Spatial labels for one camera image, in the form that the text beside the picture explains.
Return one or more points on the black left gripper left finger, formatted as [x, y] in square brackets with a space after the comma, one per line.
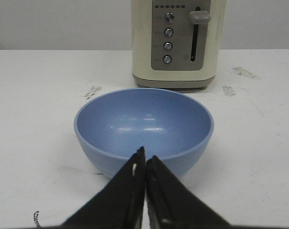
[119, 205]

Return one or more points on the blue bowl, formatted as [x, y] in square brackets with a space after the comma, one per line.
[167, 124]

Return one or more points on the cream and silver toaster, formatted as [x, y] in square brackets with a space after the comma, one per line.
[175, 43]

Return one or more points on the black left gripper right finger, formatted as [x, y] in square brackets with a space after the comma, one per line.
[172, 206]

